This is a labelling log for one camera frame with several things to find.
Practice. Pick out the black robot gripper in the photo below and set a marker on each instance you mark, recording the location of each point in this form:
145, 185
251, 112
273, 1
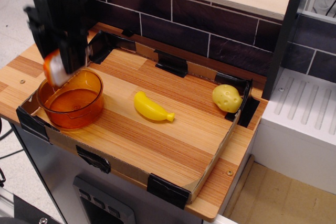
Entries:
56, 24

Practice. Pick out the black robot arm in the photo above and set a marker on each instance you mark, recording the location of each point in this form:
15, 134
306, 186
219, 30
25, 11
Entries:
57, 25

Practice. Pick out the taped cardboard fence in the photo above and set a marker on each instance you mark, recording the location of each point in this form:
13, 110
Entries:
192, 160

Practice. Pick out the orange transparent plastic pot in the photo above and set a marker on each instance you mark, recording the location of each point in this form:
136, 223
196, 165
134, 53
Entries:
76, 104

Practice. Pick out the yellow toy banana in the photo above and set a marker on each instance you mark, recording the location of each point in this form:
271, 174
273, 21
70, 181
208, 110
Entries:
151, 110

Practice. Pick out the grey toy oven panel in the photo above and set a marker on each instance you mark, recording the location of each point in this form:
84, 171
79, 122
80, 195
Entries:
100, 207

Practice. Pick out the yellow toy potato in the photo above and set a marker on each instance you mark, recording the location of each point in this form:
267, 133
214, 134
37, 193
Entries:
227, 98

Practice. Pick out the white toy sink drainboard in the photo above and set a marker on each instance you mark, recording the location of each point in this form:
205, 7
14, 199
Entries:
296, 134

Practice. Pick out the dark grey right post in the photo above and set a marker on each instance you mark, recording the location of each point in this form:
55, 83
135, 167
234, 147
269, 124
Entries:
283, 38

